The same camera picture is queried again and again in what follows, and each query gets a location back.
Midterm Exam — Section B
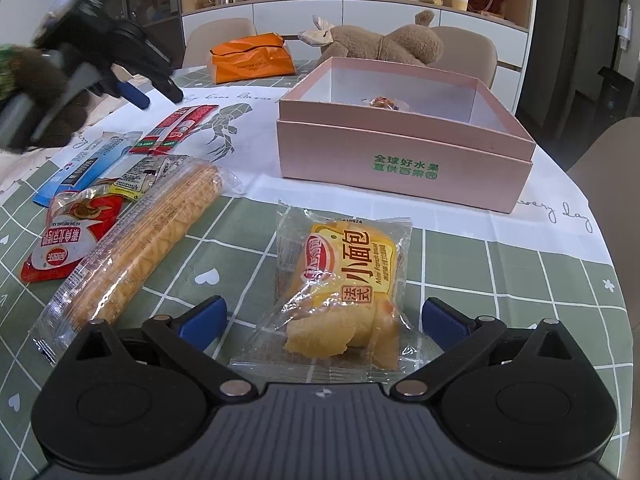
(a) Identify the long biscuit roll packet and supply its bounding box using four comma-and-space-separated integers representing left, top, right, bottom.
30, 157, 246, 366

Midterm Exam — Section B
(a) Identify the pink gift box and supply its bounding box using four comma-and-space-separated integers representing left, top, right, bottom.
276, 56, 537, 215

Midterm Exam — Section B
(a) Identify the dark blue snack packet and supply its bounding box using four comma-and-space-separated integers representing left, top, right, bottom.
32, 140, 126, 207

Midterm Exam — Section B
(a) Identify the yellow bread packet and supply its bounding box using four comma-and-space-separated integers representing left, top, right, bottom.
229, 199, 426, 373

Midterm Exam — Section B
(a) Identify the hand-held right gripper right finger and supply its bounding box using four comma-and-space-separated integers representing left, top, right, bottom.
389, 297, 583, 398

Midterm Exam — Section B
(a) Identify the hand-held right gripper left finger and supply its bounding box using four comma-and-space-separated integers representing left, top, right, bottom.
60, 296, 255, 398

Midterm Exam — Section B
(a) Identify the white dinosaur print sheet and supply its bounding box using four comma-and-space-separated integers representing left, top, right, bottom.
47, 72, 596, 236

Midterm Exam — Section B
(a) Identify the small silver snack packet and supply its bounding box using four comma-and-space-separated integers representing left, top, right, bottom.
107, 155, 201, 202

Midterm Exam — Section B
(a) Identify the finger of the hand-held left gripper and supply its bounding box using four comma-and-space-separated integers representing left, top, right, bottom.
132, 62, 183, 103
100, 76, 150, 109

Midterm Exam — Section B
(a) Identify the brown plush toy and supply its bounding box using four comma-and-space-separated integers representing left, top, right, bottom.
298, 10, 444, 67

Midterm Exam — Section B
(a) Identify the red chicken snack packet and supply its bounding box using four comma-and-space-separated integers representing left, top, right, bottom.
20, 185, 126, 286

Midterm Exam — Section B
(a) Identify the orange paper bag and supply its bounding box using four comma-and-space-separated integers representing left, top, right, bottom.
209, 32, 296, 85

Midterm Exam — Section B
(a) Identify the light blue snack packet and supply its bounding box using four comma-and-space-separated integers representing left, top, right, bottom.
75, 131, 144, 181

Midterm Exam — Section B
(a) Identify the person's left hand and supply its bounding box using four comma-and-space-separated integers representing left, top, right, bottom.
15, 46, 93, 147

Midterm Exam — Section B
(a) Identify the beige chair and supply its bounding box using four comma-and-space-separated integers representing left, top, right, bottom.
429, 26, 499, 88
565, 117, 640, 281
181, 17, 258, 68

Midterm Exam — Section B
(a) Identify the red sausage stick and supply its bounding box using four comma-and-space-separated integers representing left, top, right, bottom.
129, 105, 201, 153
150, 105, 219, 157

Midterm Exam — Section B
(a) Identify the green checkered tablecloth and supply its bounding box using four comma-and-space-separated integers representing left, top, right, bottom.
0, 57, 631, 461

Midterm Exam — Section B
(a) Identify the dark glass door cabinet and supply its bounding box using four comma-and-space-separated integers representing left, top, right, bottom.
117, 0, 183, 68

